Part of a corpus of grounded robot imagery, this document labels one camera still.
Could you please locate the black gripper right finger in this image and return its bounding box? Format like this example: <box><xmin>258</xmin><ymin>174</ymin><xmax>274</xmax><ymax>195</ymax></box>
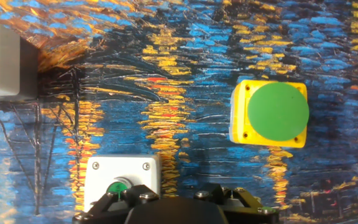
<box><xmin>193</xmin><ymin>183</ymin><xmax>280</xmax><ymax>224</ymax></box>

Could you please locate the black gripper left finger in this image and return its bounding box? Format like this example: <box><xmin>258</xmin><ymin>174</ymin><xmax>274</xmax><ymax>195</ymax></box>
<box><xmin>72</xmin><ymin>185</ymin><xmax>160</xmax><ymax>224</ymax></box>

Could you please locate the grey box small green button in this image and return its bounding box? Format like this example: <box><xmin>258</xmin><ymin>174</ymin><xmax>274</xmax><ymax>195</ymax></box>
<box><xmin>84</xmin><ymin>154</ymin><xmax>162</xmax><ymax>214</ymax></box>

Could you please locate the yellow box green mushroom button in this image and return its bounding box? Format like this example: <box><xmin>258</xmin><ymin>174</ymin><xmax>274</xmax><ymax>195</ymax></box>
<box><xmin>228</xmin><ymin>79</ymin><xmax>310</xmax><ymax>149</ymax></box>

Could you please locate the starry night painted cloth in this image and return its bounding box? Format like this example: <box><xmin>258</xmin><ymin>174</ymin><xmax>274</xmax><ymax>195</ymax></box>
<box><xmin>0</xmin><ymin>0</ymin><xmax>358</xmax><ymax>224</ymax></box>

